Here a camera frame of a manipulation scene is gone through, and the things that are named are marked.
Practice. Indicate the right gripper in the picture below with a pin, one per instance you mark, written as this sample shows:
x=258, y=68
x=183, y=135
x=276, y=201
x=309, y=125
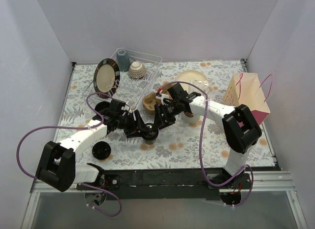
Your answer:
x=163, y=113

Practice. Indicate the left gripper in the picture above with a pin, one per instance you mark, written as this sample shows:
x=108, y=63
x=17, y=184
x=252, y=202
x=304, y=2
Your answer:
x=133, y=123

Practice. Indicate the black takeout coffee cup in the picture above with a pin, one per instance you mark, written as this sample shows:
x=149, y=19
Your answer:
x=102, y=107

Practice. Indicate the pink paper gift bag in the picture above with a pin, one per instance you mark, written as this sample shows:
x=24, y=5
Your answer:
x=246, y=88

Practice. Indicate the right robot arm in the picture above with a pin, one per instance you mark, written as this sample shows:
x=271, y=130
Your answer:
x=240, y=127

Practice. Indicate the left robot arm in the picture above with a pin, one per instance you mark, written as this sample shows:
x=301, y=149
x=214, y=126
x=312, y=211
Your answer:
x=57, y=166

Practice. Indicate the floral table mat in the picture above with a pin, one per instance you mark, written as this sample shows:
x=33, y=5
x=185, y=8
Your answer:
x=181, y=145

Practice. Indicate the brown cardboard cup carrier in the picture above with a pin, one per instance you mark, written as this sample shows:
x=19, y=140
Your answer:
x=150, y=100

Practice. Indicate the white straw holder cup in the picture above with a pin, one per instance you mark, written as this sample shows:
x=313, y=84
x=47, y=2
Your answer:
x=187, y=117

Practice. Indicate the cream round plate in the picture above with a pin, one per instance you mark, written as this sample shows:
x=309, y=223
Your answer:
x=194, y=77

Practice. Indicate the patterned ceramic bowl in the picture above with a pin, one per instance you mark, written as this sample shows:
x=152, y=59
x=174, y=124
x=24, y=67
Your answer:
x=137, y=70

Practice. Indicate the black rimmed cream plate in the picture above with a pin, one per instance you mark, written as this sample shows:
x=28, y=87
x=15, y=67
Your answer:
x=106, y=78

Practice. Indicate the grey blue mug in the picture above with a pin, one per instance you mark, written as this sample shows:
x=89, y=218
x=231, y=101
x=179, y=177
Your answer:
x=123, y=60

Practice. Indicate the black mounting rail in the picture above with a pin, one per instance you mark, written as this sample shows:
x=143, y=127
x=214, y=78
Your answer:
x=159, y=184

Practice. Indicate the white wire dish rack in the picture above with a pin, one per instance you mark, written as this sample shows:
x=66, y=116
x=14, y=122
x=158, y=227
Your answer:
x=132, y=90

